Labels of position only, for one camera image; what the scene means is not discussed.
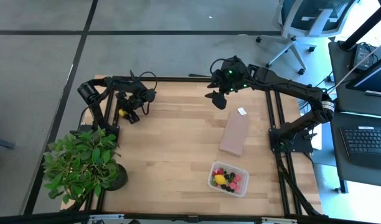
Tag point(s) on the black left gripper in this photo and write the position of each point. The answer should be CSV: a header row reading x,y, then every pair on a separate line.
x,y
136,98

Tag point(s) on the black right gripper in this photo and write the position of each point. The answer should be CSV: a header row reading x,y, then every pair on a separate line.
x,y
232,76

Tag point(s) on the yellow lemon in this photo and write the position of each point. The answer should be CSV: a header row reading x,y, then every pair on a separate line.
x,y
122,112
220,179

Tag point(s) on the red strawberry green calyx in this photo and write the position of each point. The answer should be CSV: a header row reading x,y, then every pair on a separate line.
x,y
213,181
218,171

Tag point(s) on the pink raspberry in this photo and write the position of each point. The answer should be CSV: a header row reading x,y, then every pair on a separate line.
x,y
238,178
233,185

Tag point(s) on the red strawberry long stem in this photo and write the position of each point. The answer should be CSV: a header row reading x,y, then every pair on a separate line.
x,y
238,188

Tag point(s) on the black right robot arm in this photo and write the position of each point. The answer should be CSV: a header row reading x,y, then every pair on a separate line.
x,y
287,85

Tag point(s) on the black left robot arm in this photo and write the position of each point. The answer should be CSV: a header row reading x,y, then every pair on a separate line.
x,y
97,113

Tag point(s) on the clear plastic tupperware container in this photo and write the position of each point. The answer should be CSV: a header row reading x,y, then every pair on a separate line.
x,y
241,171

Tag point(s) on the potted green plant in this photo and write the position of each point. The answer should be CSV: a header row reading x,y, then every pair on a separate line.
x,y
81,161

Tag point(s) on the white mesh office chair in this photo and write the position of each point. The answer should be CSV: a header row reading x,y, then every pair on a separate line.
x,y
305,7

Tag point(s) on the white thin rod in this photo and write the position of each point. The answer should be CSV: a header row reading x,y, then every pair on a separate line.
x,y
346,77

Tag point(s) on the grey floor object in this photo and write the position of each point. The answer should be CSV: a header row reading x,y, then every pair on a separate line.
x,y
0,142

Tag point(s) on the black desk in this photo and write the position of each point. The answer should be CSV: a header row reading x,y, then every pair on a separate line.
x,y
336,155

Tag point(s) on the black power adapter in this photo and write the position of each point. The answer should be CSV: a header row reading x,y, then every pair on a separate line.
x,y
361,56

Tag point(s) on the black keyboard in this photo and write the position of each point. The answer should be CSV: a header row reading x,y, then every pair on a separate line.
x,y
365,146

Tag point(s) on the black computer monitor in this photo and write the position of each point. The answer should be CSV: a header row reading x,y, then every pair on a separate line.
x,y
375,79

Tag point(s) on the black diagonal pole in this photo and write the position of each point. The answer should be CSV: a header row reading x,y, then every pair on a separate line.
x,y
365,26

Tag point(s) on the black horizontal frame bar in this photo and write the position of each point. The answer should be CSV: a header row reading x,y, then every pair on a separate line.
x,y
53,216

